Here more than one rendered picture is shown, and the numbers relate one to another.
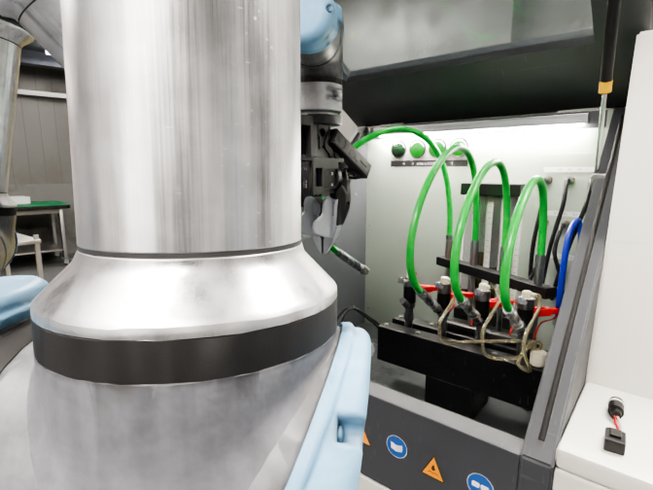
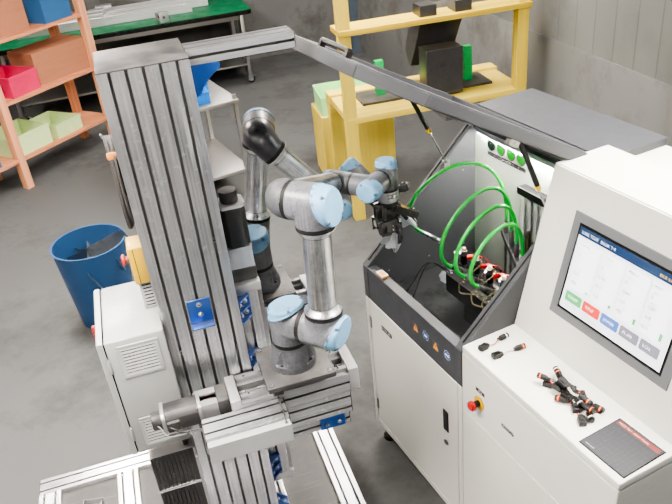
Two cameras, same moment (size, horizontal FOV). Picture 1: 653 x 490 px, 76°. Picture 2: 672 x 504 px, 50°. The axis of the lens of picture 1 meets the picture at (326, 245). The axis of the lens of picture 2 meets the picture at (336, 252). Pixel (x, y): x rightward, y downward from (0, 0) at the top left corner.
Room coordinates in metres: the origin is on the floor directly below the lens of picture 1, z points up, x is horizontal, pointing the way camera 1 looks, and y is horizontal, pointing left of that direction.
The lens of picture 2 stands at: (-1.41, -0.80, 2.53)
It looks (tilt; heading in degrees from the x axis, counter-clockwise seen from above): 31 degrees down; 27
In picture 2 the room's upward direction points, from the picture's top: 6 degrees counter-clockwise
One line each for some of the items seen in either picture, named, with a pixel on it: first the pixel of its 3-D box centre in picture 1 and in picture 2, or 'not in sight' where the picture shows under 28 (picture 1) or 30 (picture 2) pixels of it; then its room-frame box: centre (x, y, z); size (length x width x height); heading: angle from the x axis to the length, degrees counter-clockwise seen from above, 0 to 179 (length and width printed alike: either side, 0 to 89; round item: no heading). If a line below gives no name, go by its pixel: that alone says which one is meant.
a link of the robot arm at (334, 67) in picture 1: (317, 46); (386, 174); (0.66, 0.01, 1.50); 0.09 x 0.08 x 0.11; 175
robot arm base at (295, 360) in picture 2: not in sight; (291, 348); (0.18, 0.19, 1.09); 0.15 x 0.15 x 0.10
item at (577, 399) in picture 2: not in sight; (569, 392); (0.32, -0.66, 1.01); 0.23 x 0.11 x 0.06; 50
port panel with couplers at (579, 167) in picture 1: (563, 222); not in sight; (0.95, -0.54, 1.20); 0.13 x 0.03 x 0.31; 50
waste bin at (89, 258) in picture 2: not in sight; (102, 274); (1.37, 2.20, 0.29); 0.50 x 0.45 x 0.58; 131
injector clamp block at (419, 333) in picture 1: (458, 370); (482, 305); (0.82, -0.28, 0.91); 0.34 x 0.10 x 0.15; 50
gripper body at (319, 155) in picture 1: (314, 157); (387, 216); (0.65, 0.02, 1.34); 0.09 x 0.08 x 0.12; 140
